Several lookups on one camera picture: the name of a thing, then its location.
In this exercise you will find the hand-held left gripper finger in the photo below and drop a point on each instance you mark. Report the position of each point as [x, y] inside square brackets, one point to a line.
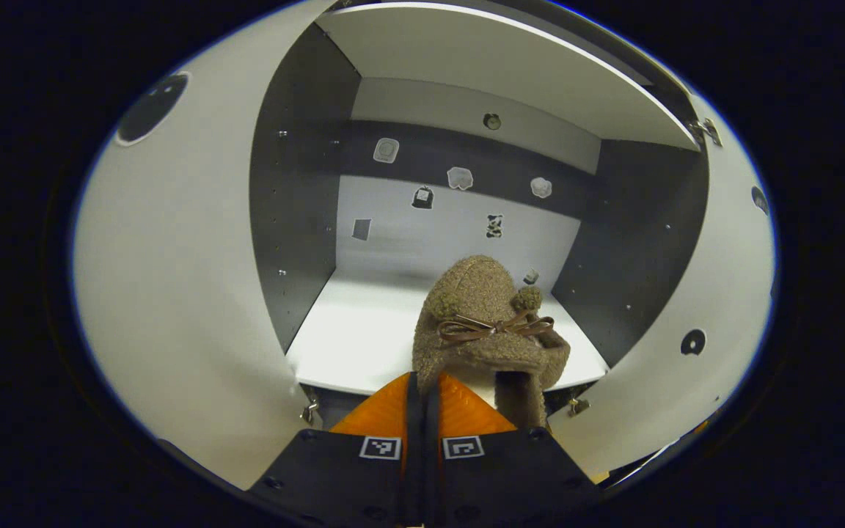
[431, 469]
[414, 469]

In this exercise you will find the white and grey shoe cabinet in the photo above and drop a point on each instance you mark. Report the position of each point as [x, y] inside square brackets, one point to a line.
[393, 330]

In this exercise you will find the brown fuzzy shoe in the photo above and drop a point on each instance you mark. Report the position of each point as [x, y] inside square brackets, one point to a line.
[474, 293]

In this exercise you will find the white cabinet door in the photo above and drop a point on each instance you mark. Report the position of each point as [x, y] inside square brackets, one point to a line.
[730, 279]
[173, 257]

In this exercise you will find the silver door hinge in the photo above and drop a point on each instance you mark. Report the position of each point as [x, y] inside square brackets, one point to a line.
[707, 132]
[578, 405]
[310, 412]

